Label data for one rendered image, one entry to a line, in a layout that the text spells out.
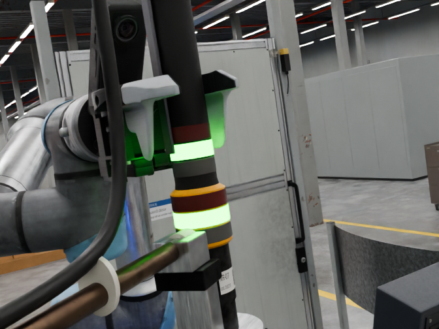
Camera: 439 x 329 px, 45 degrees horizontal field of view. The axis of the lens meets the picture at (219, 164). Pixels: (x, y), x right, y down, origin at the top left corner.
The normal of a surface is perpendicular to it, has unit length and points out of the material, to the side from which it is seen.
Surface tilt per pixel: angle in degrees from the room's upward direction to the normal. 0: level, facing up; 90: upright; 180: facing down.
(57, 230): 107
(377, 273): 90
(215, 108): 94
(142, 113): 90
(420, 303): 15
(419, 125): 90
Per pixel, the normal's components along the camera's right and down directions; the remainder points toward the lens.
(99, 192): 0.50, 0.00
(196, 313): -0.40, 0.14
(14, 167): 0.33, -0.90
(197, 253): 0.91, -0.10
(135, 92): -0.71, 0.17
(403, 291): -0.01, -0.95
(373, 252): -0.92, 0.17
